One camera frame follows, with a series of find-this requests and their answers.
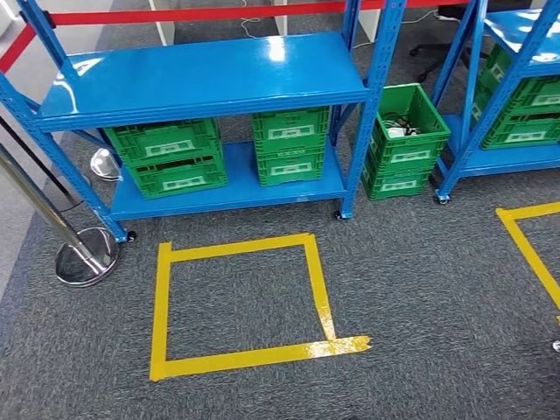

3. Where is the blue metal shelf rack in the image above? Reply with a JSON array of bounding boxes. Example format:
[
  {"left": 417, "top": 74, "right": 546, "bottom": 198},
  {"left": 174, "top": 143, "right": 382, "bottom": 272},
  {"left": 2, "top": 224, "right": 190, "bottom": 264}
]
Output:
[
  {"left": 0, "top": 0, "right": 408, "bottom": 243},
  {"left": 430, "top": 0, "right": 560, "bottom": 205}
]

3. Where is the yellow floor tape outline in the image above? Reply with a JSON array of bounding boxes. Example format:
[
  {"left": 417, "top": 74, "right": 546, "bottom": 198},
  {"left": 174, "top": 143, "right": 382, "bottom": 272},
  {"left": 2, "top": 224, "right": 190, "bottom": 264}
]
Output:
[
  {"left": 495, "top": 200, "right": 560, "bottom": 326},
  {"left": 149, "top": 233, "right": 373, "bottom": 384}
]

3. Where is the open green plastic crate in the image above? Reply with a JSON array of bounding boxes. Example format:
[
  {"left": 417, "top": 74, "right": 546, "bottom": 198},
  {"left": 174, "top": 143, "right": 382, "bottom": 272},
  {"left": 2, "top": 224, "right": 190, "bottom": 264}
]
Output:
[{"left": 368, "top": 83, "right": 452, "bottom": 175}]

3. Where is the white office desk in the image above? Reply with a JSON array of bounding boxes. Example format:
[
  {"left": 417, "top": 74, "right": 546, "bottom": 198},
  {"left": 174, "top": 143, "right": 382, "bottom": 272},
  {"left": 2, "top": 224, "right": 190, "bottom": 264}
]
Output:
[
  {"left": 358, "top": 6, "right": 383, "bottom": 43},
  {"left": 147, "top": 0, "right": 288, "bottom": 47}
]

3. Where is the black office chair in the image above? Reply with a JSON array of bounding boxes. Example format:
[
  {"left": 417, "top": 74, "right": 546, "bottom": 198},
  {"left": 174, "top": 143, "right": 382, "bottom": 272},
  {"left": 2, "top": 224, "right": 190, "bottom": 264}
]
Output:
[{"left": 409, "top": 3, "right": 532, "bottom": 83}]

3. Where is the black stanchion pole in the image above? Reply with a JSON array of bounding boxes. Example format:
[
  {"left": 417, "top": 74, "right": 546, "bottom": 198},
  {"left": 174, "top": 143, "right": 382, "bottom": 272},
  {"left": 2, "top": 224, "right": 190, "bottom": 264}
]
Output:
[{"left": 0, "top": 115, "right": 94, "bottom": 214}]

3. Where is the black cable bundle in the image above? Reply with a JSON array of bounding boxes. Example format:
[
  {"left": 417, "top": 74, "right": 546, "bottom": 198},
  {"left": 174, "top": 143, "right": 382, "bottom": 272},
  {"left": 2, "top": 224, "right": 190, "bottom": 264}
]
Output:
[{"left": 381, "top": 111, "right": 422, "bottom": 139}]

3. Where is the thin white floor cable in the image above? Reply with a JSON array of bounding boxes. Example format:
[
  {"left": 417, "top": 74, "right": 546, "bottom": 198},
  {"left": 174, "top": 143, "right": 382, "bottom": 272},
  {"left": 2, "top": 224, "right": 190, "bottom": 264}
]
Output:
[{"left": 239, "top": 0, "right": 438, "bottom": 51}]

